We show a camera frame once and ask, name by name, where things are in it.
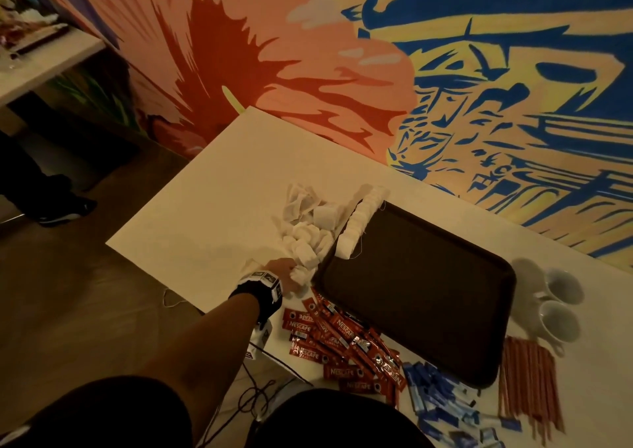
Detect person's left hand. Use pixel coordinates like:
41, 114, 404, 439
258, 255, 304, 302

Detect pile of white tea bags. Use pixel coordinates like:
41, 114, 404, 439
236, 182, 348, 288

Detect pile of red Nescafe sachets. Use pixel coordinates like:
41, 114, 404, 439
280, 291, 409, 410

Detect row of tea bags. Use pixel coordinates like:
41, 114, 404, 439
333, 184, 390, 262

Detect dark brown tray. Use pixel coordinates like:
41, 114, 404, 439
311, 199, 518, 391

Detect pile of blue sugar sachets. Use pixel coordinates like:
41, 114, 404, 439
400, 360, 526, 448

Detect bundle of red stir sticks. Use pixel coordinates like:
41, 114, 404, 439
497, 333, 568, 447

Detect person's left forearm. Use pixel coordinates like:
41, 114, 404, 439
136, 294, 261, 436

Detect black left wristband with markers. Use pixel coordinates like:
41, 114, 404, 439
228, 269, 286, 326

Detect black clothing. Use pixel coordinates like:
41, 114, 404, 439
0, 372, 437, 448

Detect black object on floor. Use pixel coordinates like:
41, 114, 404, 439
0, 130, 99, 229

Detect small white cup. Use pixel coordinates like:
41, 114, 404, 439
533, 298, 584, 346
538, 267, 586, 308

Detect colourful papers on shelf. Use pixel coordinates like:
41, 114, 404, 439
0, 0, 73, 54

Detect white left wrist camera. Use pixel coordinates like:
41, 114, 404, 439
248, 318, 277, 361

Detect white wall shelf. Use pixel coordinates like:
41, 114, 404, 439
0, 21, 109, 108

